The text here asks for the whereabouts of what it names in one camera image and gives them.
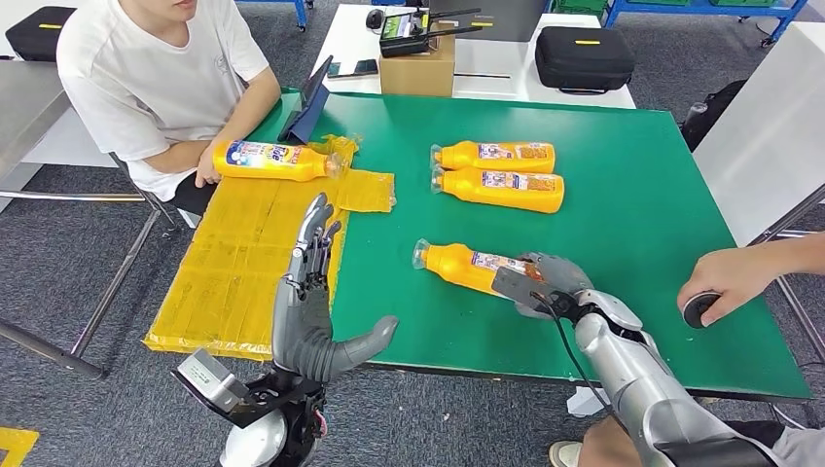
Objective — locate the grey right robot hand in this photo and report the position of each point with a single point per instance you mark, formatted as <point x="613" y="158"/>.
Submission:
<point x="567" y="274"/>

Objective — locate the person's right hand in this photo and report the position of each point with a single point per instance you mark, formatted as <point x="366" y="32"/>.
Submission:
<point x="728" y="277"/>
<point x="205" y="171"/>

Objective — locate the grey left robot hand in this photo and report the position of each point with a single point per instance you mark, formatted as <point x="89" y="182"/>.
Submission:
<point x="300" y="335"/>

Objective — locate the black and white puck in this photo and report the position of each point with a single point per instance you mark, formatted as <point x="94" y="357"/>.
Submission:
<point x="696" y="311"/>

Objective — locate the orange detergent bottle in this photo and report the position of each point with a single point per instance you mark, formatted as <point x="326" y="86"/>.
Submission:
<point x="464" y="187"/>
<point x="451" y="264"/>
<point x="271" y="161"/>
<point x="464" y="158"/>

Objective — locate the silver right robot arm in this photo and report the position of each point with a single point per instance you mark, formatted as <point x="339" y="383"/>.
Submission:
<point x="631" y="374"/>

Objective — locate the person's right forearm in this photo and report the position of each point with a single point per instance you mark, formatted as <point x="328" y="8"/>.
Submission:
<point x="793" y="258"/>
<point x="180" y="154"/>

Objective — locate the person's left forearm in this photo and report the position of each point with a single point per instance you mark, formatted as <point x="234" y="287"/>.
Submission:
<point x="254" y="106"/>

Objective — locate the yellow taped cardboard sheet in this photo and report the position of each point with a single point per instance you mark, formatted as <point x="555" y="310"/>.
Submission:
<point x="245" y="271"/>

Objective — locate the person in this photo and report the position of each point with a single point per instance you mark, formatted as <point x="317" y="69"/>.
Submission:
<point x="142" y="84"/>
<point x="606" y="445"/>

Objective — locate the tablet in blue case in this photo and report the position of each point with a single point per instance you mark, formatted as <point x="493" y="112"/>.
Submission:
<point x="312" y="103"/>

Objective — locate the pale grey table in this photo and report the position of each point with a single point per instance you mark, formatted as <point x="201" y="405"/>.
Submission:
<point x="760" y="148"/>

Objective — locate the black backpack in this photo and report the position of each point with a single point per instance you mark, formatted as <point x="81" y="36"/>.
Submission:
<point x="715" y="116"/>

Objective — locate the stainless steel table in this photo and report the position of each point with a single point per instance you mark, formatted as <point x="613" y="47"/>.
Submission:
<point x="26" y="109"/>

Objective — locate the black smartphone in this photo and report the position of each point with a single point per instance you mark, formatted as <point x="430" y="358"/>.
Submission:
<point x="364" y="67"/>

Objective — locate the white table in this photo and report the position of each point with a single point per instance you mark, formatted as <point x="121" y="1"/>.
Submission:
<point x="348" y="39"/>

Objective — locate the black carrying case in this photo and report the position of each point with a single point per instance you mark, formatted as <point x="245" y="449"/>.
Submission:
<point x="35" y="35"/>
<point x="583" y="61"/>

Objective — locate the black computer mouse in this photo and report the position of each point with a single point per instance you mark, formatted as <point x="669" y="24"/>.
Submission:
<point x="374" y="19"/>

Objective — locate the brown cardboard box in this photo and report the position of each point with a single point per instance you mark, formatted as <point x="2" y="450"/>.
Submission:
<point x="416" y="71"/>

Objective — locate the black antenna remote controller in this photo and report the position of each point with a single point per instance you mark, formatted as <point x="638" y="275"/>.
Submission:
<point x="399" y="35"/>

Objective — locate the dark grey flat case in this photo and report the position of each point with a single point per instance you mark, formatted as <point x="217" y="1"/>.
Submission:
<point x="503" y="19"/>

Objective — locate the blue metal rack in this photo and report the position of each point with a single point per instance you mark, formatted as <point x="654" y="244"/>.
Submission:
<point x="612" y="11"/>

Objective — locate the green plastic crate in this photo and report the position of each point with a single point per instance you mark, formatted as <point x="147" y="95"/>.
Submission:
<point x="577" y="5"/>

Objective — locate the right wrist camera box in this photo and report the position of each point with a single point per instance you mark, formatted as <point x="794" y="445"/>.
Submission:
<point x="515" y="287"/>

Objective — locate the blue metal cart frame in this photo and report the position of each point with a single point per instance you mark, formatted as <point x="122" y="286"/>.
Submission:
<point x="300" y="16"/>

